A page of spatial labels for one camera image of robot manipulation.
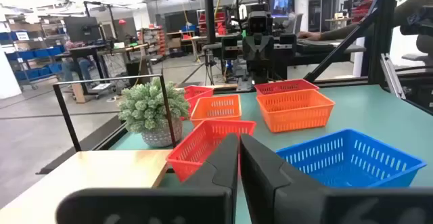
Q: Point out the black diagonal frame brace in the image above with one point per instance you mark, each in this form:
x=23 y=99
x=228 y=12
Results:
x=338 y=49

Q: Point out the silver aluminium rail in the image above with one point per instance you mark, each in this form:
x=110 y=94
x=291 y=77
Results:
x=392 y=76

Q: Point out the black display panel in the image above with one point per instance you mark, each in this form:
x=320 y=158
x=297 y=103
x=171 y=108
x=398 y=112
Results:
x=83 y=29

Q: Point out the blue plastic basket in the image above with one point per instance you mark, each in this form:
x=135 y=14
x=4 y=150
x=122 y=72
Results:
x=355 y=163

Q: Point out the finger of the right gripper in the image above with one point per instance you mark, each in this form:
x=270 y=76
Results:
x=230 y=48
x=288 y=44

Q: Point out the black aluminium frame post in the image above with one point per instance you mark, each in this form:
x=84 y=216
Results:
x=384 y=31
x=209 y=11

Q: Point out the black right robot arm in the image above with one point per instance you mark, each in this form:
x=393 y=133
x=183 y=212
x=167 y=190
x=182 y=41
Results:
x=264 y=71

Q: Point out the wooden shelf with black frame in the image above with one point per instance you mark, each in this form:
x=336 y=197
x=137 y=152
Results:
x=101 y=170

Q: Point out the red plastic basket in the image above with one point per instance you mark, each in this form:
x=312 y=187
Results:
x=189 y=149
x=284 y=87
x=198 y=93

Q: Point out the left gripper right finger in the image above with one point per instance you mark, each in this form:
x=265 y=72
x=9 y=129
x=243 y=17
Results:
x=270 y=190

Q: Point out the person's forearm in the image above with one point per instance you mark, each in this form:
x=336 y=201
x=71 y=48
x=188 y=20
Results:
x=389 y=14

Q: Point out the black desk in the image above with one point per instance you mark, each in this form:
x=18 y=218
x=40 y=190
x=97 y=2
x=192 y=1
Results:
x=324 y=48

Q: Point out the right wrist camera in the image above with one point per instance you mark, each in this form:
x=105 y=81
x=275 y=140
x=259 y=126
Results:
x=260 y=22

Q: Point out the person's hand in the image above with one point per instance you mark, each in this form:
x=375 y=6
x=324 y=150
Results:
x=309 y=35

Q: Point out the orange plastic basket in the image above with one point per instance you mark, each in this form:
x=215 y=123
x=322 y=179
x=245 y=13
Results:
x=216 y=109
x=294 y=119

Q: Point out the rack with red bins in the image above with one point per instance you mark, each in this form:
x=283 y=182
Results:
x=220 y=22

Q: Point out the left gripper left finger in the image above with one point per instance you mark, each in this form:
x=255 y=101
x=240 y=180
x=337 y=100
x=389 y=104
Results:
x=203 y=203

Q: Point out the rack with blue bins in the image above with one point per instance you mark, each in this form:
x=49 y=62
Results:
x=37 y=53

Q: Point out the person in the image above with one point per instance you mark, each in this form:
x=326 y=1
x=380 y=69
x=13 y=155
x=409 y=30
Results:
x=76 y=63

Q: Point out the artificial green potted plant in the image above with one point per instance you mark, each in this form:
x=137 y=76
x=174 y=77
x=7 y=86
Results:
x=145 y=109

